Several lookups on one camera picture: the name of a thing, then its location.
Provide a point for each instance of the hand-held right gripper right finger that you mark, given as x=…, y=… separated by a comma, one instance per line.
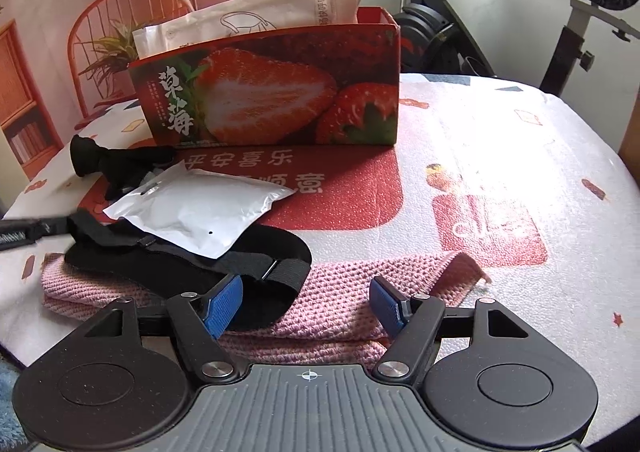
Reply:
x=387, y=304

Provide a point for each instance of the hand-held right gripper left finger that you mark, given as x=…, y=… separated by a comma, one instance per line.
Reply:
x=222, y=304

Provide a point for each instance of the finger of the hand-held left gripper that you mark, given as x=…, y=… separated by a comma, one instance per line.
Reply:
x=35, y=227

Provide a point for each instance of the pink knitted cloth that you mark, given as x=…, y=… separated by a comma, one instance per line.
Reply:
x=350, y=282

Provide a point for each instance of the red strawberry print box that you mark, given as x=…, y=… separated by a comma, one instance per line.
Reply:
x=260, y=97

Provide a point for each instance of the white foil packet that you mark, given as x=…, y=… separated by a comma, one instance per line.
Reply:
x=200, y=212

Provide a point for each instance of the blue fluffy rug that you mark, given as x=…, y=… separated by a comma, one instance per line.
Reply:
x=7, y=392

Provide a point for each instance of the white line drawing packet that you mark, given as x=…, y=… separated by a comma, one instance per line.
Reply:
x=210, y=27

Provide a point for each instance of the black exercise bike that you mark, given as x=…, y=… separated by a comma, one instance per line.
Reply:
x=435, y=32

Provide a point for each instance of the brown wooden panel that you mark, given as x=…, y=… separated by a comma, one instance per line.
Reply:
x=631, y=137

